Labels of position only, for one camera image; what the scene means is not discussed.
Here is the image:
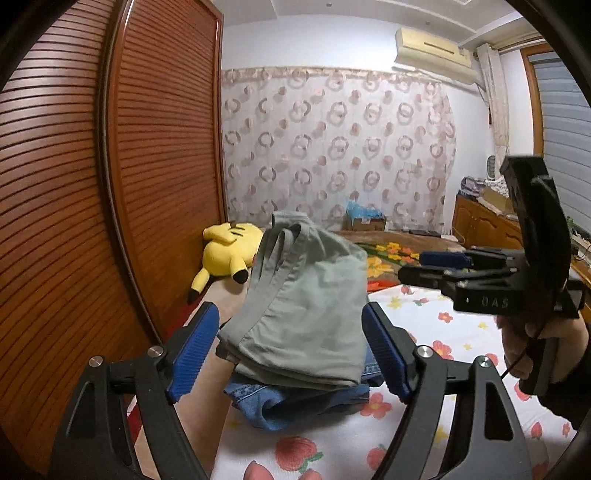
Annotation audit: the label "grey window blind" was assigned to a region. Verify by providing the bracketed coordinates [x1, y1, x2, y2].
[523, 45, 590, 230]

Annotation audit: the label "white strawberry flower bedsheet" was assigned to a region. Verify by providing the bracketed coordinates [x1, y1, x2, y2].
[124, 283, 578, 480]

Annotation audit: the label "floral brown blanket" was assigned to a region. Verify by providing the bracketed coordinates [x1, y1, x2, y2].
[338, 231, 464, 293]

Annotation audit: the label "person's right hand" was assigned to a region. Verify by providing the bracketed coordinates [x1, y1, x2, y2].
[496, 316, 590, 383]

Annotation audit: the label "cream side curtain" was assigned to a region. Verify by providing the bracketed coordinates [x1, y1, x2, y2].
[477, 43, 510, 170]

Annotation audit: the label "wall air conditioner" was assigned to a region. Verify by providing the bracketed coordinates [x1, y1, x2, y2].
[394, 27, 478, 85]

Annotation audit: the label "wooden louvered wardrobe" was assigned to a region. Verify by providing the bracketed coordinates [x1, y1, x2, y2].
[1, 1, 225, 478]

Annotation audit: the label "yellow pikachu plush toy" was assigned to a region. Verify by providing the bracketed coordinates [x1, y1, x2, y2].
[190, 222, 263, 294]

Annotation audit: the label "cardboard box with blue bag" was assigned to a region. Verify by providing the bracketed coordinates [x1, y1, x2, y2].
[346, 201, 387, 232]

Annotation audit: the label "circle patterned sheer curtain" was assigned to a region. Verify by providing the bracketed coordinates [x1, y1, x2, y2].
[221, 67, 457, 231]

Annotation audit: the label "wooden sideboard cabinet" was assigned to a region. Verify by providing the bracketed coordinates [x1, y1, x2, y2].
[451, 193, 591, 324]

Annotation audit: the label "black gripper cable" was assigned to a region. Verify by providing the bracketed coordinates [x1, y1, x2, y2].
[500, 322, 546, 379]

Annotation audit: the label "cardboard box on cabinet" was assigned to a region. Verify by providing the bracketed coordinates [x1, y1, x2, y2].
[482, 187, 515, 214]

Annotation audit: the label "grey-green shorts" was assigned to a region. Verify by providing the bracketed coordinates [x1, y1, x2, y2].
[216, 211, 367, 390]

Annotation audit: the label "folded blue jeans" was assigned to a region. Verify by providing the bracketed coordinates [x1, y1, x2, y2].
[223, 347, 384, 432]

